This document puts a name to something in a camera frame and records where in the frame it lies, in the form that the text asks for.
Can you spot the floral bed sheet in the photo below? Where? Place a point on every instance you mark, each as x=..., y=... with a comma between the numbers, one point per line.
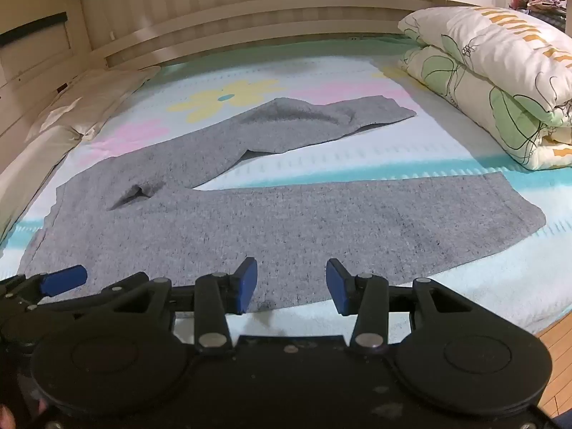
x=321, y=161

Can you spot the white pillow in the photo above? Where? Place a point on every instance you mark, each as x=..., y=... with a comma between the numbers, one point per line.
x=91, y=98

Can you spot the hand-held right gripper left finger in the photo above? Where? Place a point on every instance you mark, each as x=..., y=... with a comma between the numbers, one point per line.
x=247, y=287

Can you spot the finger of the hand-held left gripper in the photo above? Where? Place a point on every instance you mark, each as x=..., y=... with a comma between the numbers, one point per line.
x=62, y=279

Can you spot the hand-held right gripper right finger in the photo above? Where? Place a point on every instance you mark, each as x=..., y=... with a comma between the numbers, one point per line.
x=336, y=289

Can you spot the grey pants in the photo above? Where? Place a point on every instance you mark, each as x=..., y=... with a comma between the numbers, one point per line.
x=268, y=223

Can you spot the cream wooden bed frame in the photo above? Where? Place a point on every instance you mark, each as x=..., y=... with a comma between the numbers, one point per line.
x=268, y=4

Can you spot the folded leaf print quilt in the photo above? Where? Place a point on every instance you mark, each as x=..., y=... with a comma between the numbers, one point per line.
x=491, y=67

